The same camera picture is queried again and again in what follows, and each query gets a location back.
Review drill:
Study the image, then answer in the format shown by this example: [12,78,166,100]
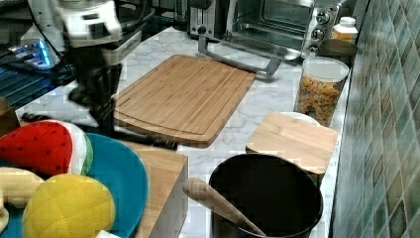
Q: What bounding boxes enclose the plush watermelon slice toy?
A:
[0,120,93,176]

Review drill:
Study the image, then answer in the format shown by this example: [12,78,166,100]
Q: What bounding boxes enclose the container with bamboo lid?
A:
[246,112,338,185]

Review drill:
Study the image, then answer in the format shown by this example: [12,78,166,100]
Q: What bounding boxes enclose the silver toaster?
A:
[188,0,230,39]

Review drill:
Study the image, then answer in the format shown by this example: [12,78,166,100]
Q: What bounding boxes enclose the clear cereal jar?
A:
[294,57,350,127]

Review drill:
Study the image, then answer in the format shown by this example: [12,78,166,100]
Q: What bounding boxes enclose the wooden utensil handle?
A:
[182,178,264,236]

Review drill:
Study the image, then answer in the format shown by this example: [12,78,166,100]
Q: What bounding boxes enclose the yellow plush lemon toy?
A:
[22,175,116,238]

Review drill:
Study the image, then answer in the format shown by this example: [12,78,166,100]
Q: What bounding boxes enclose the black utensil pot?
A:
[209,154,323,238]

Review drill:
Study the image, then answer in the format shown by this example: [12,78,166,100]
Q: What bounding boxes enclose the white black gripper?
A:
[52,0,143,137]

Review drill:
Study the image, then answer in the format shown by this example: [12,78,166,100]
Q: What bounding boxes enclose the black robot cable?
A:
[27,0,71,71]

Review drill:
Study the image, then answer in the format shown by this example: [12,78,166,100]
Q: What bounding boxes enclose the silver toaster oven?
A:
[195,0,349,76]

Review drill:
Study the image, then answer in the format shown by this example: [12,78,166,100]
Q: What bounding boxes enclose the orange bottle white cap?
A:
[330,17,359,44]

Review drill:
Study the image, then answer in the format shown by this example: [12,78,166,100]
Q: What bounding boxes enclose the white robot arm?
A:
[24,0,154,136]

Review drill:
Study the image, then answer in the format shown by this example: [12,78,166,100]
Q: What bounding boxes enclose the teal round plate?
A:
[1,133,148,238]

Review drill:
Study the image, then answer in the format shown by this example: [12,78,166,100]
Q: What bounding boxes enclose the large bamboo cutting board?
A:
[115,55,256,148]

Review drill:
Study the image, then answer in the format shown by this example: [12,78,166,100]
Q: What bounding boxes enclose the bamboo drawer cabinet box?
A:
[0,106,190,238]

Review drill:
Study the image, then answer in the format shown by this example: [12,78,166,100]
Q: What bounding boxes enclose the cream plush toy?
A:
[0,167,44,232]

